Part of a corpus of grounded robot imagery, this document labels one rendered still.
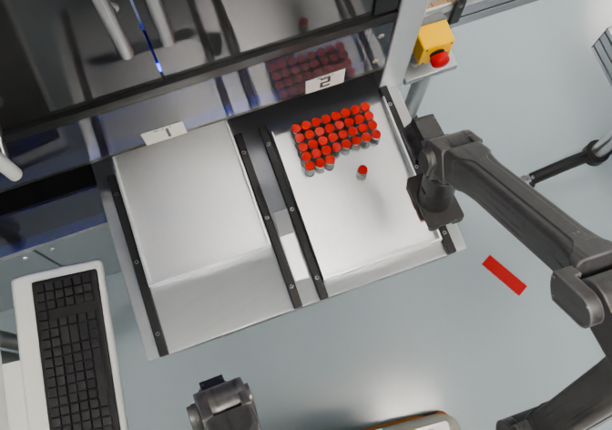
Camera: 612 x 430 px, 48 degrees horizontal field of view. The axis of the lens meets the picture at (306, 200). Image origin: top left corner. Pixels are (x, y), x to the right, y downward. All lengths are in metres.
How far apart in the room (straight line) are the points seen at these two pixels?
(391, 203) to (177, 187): 0.46
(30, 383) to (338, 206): 0.75
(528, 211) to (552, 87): 1.86
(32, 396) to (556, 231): 1.14
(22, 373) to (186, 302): 0.38
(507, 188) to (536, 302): 1.56
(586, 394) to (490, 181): 0.28
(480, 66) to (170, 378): 1.55
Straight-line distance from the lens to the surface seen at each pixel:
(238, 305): 1.45
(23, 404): 1.62
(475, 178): 0.97
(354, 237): 1.47
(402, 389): 2.34
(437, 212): 1.20
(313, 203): 1.49
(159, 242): 1.49
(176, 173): 1.53
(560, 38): 2.83
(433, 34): 1.50
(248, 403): 0.93
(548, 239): 0.85
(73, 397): 1.55
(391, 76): 1.55
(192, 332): 1.45
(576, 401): 0.94
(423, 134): 1.12
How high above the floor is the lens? 2.31
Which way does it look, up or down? 74 degrees down
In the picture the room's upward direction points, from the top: 2 degrees clockwise
